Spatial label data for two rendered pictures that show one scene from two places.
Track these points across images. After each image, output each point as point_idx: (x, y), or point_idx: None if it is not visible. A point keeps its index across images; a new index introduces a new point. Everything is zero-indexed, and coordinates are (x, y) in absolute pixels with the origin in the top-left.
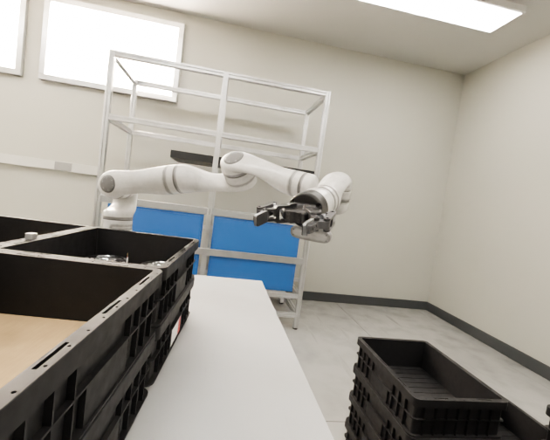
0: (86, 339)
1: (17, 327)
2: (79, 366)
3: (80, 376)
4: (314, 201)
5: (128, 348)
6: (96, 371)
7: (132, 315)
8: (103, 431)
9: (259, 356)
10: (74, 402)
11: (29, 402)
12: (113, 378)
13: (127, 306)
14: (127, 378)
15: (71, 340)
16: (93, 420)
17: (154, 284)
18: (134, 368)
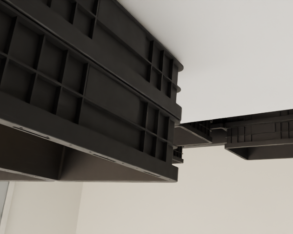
0: (143, 167)
1: None
2: (148, 155)
3: (132, 131)
4: None
5: (67, 66)
6: (125, 120)
7: (60, 105)
8: (109, 37)
9: None
10: (145, 129)
11: (169, 170)
12: (108, 84)
13: (99, 148)
14: (96, 58)
15: (143, 171)
16: (133, 88)
17: (18, 113)
18: (78, 43)
